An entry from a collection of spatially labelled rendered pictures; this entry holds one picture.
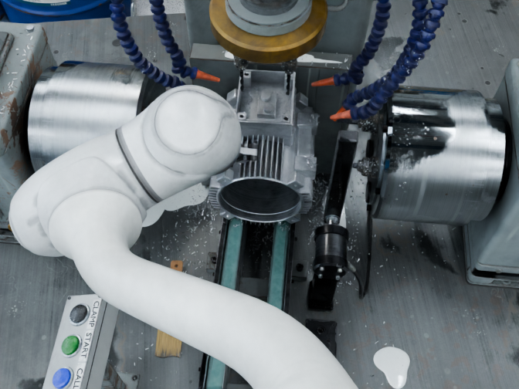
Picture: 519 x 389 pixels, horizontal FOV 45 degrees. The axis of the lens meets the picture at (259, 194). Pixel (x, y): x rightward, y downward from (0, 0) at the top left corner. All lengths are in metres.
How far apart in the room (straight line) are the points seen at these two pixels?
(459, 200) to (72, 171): 0.66
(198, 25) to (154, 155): 0.63
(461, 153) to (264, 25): 0.40
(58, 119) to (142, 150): 0.44
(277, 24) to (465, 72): 0.85
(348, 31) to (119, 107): 0.47
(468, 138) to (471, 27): 0.76
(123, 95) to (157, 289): 0.59
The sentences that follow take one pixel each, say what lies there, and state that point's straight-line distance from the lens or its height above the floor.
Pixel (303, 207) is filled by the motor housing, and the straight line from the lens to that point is 1.16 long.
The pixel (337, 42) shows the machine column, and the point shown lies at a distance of 1.29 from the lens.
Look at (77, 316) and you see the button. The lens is 1.02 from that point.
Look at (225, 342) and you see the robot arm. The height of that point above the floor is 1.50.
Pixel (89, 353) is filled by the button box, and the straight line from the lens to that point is 0.99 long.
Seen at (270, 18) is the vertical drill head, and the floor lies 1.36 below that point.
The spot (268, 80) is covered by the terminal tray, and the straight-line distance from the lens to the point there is 1.17.
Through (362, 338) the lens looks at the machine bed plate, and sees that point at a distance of 1.28.
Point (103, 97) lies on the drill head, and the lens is 1.12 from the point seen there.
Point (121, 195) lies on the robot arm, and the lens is 0.70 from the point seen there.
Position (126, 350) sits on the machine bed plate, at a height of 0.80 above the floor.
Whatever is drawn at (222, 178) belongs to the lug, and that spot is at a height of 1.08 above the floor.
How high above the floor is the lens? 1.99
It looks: 59 degrees down
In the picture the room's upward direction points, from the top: straight up
